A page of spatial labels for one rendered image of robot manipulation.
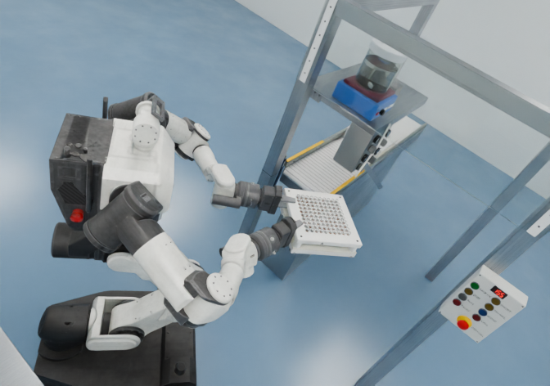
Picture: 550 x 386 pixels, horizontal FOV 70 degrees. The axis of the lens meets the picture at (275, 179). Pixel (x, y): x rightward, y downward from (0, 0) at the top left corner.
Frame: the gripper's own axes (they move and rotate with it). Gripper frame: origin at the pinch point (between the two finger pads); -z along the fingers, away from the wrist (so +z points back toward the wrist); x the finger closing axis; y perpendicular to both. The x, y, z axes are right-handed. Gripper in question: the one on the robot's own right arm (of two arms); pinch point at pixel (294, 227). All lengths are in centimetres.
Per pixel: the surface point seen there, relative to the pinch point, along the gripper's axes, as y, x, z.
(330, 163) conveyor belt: -34, 22, -71
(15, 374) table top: -7, 16, 82
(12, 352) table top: -13, 16, 81
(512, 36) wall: -71, -17, -389
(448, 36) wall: -128, 11, -381
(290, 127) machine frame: -42, -4, -36
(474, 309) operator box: 57, 10, -45
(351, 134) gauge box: -19, -15, -46
